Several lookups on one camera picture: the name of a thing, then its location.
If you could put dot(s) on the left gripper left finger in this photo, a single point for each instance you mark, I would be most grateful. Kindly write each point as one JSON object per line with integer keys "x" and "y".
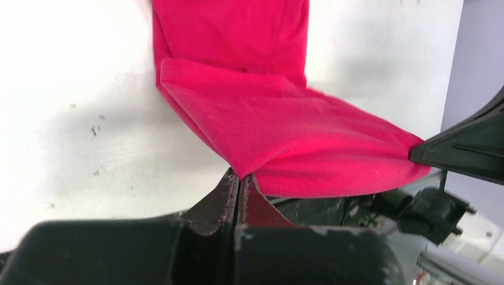
{"x": 193, "y": 248}

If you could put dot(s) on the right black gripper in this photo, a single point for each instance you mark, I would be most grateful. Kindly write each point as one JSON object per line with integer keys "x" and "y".
{"x": 473, "y": 147}

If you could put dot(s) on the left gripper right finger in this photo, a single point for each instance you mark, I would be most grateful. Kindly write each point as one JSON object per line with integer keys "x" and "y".
{"x": 269, "y": 249}

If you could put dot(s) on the magenta t-shirt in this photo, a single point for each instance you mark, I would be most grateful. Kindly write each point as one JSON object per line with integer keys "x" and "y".
{"x": 233, "y": 71}

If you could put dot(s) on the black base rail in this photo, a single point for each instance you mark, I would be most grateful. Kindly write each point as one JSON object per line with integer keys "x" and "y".
{"x": 343, "y": 211}

